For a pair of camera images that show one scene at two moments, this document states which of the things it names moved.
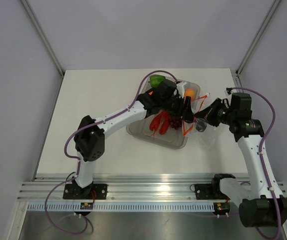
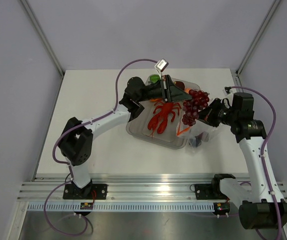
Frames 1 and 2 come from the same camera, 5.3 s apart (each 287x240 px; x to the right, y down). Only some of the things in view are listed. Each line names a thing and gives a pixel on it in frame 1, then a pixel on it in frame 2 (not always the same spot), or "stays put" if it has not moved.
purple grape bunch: x=175 y=122 → x=191 y=107
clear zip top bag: x=198 y=125 → x=201 y=137
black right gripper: x=208 y=114 stays put
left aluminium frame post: x=39 y=31 stays put
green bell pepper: x=155 y=80 stays put
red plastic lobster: x=164 y=116 stays put
